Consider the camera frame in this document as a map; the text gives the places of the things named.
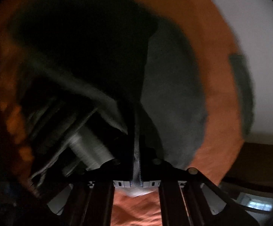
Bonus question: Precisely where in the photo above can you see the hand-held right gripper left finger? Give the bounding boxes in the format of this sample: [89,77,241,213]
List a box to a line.
[63,102,138,226]

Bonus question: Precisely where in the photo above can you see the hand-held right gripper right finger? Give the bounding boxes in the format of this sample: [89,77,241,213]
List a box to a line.
[138,112,260,226]

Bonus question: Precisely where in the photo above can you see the dark pants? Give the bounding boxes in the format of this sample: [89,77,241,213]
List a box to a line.
[8,0,209,167]

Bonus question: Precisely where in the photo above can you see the brown wooden door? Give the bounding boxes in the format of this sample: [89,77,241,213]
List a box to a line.
[221,141,273,193]

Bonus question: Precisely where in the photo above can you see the orange blanket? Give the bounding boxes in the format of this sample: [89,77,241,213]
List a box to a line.
[0,0,245,226]

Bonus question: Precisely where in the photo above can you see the folded grey-green garment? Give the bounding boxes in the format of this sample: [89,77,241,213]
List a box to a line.
[229,53,255,134]

